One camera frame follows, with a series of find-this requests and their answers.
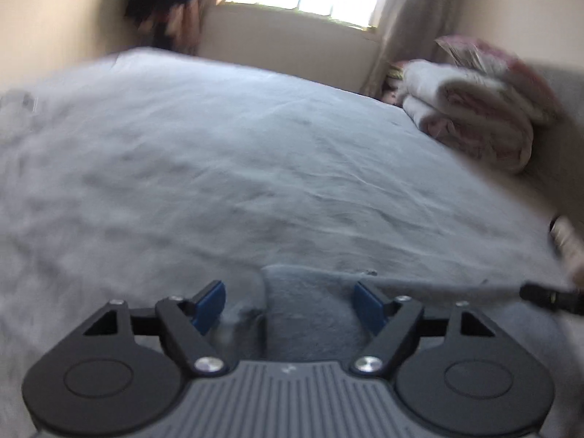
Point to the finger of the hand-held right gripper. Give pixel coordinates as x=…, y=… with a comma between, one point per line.
x=547, y=299

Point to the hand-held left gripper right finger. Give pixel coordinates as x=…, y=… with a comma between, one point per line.
x=367, y=306

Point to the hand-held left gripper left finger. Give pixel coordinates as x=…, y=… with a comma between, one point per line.
x=210, y=306

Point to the grey knit sweater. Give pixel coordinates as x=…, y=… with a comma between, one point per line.
x=310, y=310

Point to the pink hanging clothes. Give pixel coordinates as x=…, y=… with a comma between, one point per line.
x=182, y=27

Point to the white sock with dark cuff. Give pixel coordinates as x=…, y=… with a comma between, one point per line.
x=568, y=246

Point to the bed with grey sheet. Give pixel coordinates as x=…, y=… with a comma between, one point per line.
x=182, y=169

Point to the folded white pink quilt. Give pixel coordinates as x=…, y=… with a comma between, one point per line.
x=470, y=118

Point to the pink grey pillow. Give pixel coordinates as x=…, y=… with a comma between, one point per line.
x=506, y=61

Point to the beige patterned curtain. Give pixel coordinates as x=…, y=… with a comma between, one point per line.
x=410, y=18

